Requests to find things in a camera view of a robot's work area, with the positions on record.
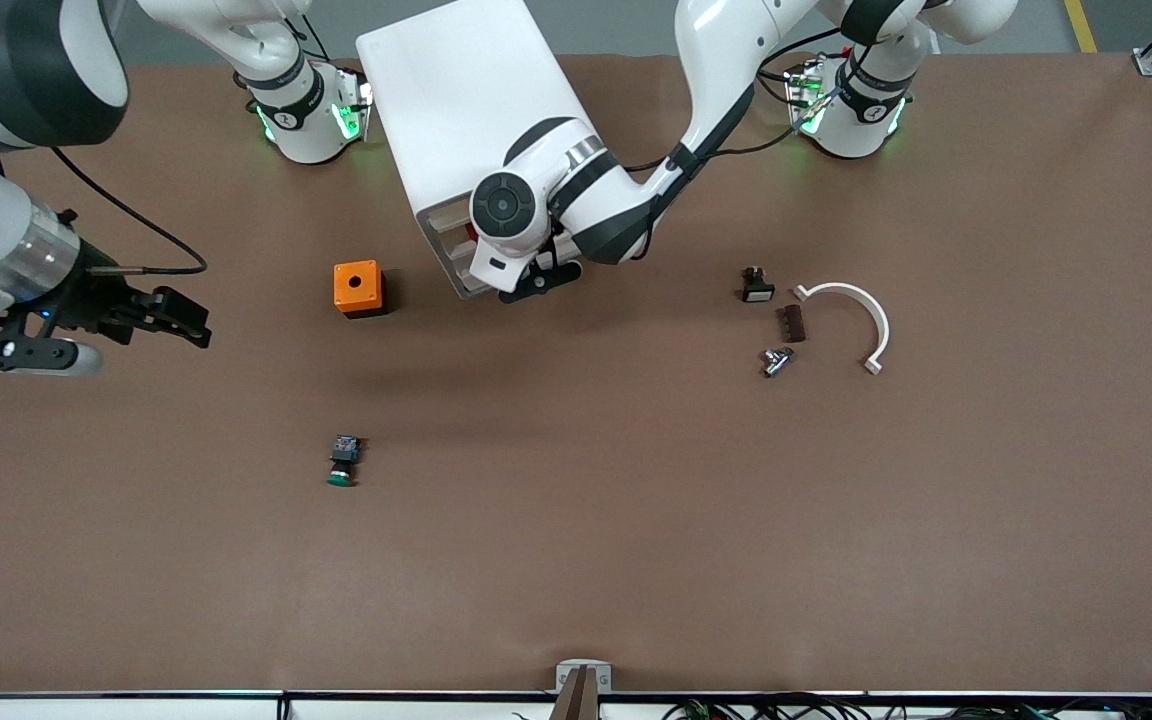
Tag green mushroom push button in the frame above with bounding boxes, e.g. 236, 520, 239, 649
326, 434, 365, 489

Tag white drawer cabinet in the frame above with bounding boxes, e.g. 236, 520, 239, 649
356, 0, 609, 300

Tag brown table mat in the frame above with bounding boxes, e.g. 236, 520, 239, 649
0, 52, 1152, 696

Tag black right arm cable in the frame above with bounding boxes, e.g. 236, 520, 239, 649
48, 146, 209, 277

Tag orange button enclosure box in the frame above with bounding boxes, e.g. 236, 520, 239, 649
333, 260, 388, 320

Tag white table edge rail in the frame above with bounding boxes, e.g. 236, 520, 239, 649
0, 690, 1152, 720

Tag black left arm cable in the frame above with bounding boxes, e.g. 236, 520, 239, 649
624, 28, 852, 173

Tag black arm base cable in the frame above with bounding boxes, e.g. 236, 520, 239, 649
754, 62, 799, 106

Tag white curved plastic bracket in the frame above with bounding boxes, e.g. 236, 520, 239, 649
793, 282, 891, 376

